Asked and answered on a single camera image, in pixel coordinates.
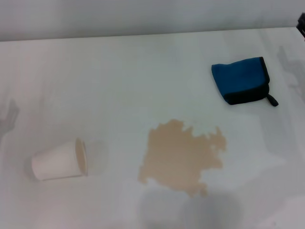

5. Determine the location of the blue rag with black edge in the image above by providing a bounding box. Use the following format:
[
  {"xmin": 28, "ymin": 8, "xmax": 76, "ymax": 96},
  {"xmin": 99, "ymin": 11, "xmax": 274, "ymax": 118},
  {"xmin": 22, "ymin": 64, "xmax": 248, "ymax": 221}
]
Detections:
[{"xmin": 211, "ymin": 56, "xmax": 279, "ymax": 107}]

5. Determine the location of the white paper cup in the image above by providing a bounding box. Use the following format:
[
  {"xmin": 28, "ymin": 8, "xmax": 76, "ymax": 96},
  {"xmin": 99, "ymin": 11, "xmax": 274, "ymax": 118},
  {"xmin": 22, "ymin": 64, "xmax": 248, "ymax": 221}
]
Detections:
[{"xmin": 31, "ymin": 137, "xmax": 89, "ymax": 181}]

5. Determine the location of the brown water stain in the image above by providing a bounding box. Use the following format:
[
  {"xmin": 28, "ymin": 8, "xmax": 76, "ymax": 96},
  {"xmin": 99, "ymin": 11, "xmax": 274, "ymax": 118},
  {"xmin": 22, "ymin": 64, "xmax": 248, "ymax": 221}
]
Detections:
[{"xmin": 137, "ymin": 118, "xmax": 227, "ymax": 198}]

